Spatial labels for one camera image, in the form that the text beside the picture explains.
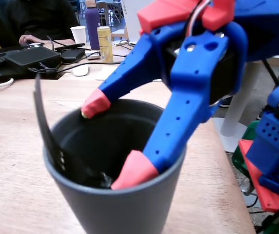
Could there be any red robot base plate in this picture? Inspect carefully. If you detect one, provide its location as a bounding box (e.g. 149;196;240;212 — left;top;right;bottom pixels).
238;139;279;218

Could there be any black box device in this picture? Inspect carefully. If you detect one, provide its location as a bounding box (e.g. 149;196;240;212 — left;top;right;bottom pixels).
5;46;62;72

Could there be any blue fixed gripper finger with red tip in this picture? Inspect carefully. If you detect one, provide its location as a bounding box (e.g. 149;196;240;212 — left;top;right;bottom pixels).
80;31;165;119

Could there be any blue gripper body black motor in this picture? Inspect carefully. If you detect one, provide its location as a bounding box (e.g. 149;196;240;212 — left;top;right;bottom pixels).
151;21;249;103

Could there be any black power adapter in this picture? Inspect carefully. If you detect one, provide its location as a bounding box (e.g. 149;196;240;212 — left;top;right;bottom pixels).
60;48;86;63

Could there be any blue moving gripper finger with red tip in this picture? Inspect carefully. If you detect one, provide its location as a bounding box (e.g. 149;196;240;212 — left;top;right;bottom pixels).
111;36;230;191

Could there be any white paper cup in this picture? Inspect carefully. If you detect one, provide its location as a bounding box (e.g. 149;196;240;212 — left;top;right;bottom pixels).
70;25;87;44

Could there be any black phone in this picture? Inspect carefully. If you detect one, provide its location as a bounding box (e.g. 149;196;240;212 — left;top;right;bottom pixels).
55;43;86;52

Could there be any purple water bottle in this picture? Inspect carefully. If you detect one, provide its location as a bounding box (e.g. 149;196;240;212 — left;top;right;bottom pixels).
85;0;102;51

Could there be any white keyboard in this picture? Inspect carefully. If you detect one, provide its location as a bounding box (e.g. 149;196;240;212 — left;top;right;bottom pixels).
95;66;117;81

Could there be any gray plastic cup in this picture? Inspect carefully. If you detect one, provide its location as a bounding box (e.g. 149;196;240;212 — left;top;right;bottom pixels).
42;98;188;234

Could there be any white open laptop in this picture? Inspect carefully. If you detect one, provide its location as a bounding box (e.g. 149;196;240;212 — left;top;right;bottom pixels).
122;0;155;47

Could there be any bystander hand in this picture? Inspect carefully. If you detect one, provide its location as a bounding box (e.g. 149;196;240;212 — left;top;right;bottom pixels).
19;34;41;45

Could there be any white computer mouse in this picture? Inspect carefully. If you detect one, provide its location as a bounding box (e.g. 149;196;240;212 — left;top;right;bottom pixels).
73;64;90;77

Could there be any black shoe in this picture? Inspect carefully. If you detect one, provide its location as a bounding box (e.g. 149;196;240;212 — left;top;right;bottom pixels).
219;96;234;108

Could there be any long black table cable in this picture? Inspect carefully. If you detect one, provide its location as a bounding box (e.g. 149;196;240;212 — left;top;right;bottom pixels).
58;54;127;74

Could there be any person in black shirt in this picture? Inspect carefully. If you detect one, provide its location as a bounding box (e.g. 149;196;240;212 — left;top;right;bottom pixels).
4;0;81;45

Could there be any yellow drink can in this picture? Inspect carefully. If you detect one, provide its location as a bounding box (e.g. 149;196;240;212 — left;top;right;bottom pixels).
97;25;115;63

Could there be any black camera cable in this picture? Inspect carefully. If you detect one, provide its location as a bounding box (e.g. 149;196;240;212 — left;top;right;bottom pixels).
261;59;279;86

